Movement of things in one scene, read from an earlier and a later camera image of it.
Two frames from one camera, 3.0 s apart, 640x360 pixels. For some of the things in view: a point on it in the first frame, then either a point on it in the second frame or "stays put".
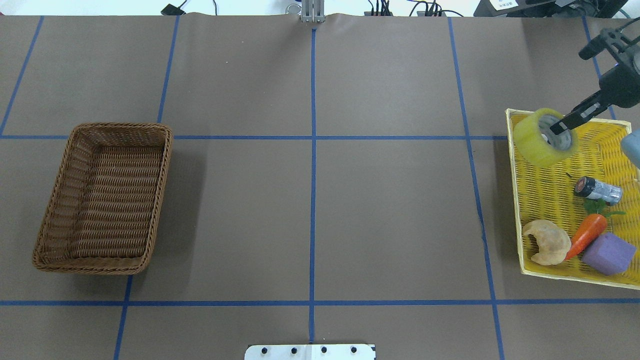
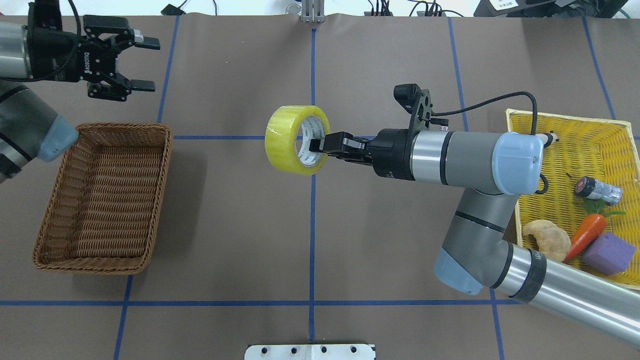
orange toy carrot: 586,231 stays put
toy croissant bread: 554,243 stays put
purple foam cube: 610,255 stays put
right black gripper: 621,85 → 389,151
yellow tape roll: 534,139 → 288,131
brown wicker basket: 103,210 stays put
